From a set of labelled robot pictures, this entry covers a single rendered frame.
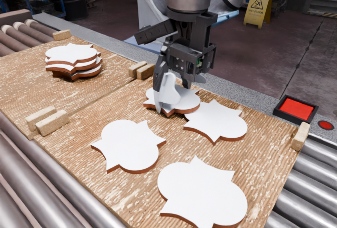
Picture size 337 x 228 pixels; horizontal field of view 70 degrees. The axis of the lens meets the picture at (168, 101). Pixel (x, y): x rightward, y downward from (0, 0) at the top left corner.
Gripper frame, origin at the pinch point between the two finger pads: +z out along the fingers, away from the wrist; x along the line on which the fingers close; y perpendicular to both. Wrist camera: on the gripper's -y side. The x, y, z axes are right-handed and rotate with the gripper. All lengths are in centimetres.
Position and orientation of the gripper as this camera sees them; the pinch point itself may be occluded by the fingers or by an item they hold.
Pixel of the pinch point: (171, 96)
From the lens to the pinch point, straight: 54.1
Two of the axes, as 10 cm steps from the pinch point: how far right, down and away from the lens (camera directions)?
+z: -0.4, 8.0, 6.0
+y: 7.8, 4.1, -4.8
